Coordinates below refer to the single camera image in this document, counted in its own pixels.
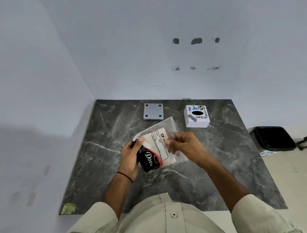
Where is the black trash bin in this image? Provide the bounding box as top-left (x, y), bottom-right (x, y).
top-left (249, 126), bottom-right (297, 153)

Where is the person's left hand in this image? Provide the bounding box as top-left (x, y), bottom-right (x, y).
top-left (119, 137), bottom-right (145, 182)

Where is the grey square metal box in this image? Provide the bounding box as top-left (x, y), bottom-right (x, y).
top-left (143, 103), bottom-right (164, 121)

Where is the yellow sticker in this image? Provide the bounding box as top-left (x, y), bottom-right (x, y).
top-left (61, 203), bottom-right (77, 215)

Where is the white box with stickers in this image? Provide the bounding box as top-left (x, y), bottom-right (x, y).
top-left (184, 105), bottom-right (210, 128)

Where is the black wrist band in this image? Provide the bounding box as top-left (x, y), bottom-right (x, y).
top-left (117, 171), bottom-right (133, 184)

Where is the clear plastic bag with label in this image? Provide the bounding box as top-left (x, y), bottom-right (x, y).
top-left (133, 117), bottom-right (189, 172)

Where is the dark object on floor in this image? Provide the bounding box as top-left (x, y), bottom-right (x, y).
top-left (296, 136), bottom-right (307, 151)

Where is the person's left forearm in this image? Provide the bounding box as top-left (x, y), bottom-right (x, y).
top-left (103, 172), bottom-right (138, 220)

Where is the black soap packet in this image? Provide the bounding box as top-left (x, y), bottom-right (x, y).
top-left (136, 144), bottom-right (166, 173)

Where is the person's right forearm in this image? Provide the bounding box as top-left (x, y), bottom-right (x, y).
top-left (199, 154), bottom-right (253, 213)

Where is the person's right hand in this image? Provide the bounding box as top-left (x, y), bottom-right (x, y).
top-left (165, 132), bottom-right (209, 166)

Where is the beige shirt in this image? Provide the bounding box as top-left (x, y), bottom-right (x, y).
top-left (67, 192), bottom-right (307, 233)

